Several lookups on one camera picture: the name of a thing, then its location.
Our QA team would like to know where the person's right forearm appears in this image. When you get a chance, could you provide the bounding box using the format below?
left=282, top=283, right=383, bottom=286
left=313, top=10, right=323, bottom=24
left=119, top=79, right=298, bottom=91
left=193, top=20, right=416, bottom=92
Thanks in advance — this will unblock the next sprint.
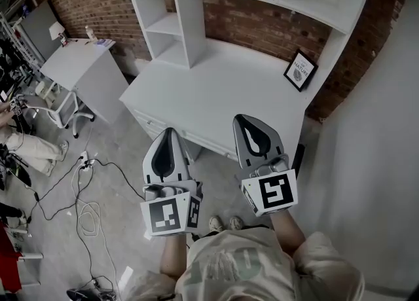
left=269, top=209, right=307, bottom=257

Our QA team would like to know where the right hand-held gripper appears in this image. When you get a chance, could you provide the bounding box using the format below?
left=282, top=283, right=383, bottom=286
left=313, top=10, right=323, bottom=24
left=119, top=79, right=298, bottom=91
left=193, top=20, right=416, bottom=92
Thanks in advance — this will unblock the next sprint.
left=232, top=113, right=300, bottom=218

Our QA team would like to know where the person's left shoe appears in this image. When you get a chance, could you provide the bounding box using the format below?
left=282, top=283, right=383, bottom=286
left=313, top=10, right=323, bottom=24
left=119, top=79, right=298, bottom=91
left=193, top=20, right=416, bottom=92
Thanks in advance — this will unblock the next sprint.
left=208, top=215, right=225, bottom=232

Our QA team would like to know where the red furniture piece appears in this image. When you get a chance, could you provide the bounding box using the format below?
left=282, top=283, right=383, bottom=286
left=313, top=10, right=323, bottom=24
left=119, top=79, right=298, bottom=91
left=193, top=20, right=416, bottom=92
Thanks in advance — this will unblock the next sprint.
left=0, top=220, right=24, bottom=294

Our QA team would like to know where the small white side table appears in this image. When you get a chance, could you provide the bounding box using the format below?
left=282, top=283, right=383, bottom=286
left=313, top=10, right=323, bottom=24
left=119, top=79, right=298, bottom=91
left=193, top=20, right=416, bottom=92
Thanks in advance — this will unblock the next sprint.
left=39, top=38, right=129, bottom=124

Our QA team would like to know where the white desk with hutch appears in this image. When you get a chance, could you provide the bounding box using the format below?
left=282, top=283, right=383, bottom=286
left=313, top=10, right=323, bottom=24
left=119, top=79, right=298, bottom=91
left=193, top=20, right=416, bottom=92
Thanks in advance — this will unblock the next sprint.
left=117, top=0, right=377, bottom=97

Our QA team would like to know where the black framed picture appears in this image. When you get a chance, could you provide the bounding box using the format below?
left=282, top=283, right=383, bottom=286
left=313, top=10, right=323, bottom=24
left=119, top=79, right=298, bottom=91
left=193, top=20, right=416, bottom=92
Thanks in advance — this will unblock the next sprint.
left=283, top=48, right=319, bottom=93

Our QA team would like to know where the person's left forearm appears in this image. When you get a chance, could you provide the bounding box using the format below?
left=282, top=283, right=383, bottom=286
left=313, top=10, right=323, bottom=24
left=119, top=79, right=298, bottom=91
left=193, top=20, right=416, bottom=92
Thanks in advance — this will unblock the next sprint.
left=159, top=233, right=191, bottom=278

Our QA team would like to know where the grey panel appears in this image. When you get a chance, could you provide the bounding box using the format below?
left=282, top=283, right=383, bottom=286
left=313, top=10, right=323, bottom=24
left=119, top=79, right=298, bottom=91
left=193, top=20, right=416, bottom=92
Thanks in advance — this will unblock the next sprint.
left=20, top=0, right=67, bottom=62

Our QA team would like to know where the small white table lamp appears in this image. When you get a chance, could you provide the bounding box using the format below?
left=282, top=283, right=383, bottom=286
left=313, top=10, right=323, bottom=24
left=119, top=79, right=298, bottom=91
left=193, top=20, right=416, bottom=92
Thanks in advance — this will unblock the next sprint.
left=48, top=21, right=69, bottom=48

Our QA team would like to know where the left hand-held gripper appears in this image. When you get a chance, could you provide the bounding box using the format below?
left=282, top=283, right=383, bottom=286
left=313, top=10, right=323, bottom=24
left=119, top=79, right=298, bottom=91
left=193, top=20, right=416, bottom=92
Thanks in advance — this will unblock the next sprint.
left=140, top=128, right=204, bottom=238

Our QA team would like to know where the person's beige shirt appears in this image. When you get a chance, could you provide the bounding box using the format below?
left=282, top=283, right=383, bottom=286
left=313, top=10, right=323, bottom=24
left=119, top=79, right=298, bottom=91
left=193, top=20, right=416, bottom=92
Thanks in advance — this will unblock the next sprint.
left=126, top=226, right=366, bottom=301

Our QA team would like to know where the person's shoe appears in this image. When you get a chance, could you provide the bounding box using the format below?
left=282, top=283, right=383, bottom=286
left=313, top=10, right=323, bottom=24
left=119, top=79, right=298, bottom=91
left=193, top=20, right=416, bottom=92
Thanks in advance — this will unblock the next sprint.
left=208, top=215, right=225, bottom=232
left=228, top=215, right=245, bottom=232

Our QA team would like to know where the white power strip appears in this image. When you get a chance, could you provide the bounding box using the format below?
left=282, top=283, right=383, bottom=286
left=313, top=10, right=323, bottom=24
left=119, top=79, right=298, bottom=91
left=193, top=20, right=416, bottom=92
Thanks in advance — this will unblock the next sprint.
left=78, top=150, right=96, bottom=172

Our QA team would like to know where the person's right shoe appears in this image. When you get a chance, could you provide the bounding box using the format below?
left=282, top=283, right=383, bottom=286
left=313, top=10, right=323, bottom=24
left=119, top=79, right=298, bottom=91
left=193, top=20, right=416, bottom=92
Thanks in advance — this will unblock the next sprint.
left=228, top=215, right=245, bottom=232

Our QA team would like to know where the white office chair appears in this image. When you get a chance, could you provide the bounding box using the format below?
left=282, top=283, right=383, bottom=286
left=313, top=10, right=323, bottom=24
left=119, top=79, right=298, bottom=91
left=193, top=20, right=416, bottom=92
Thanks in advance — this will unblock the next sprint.
left=20, top=80, right=96, bottom=139

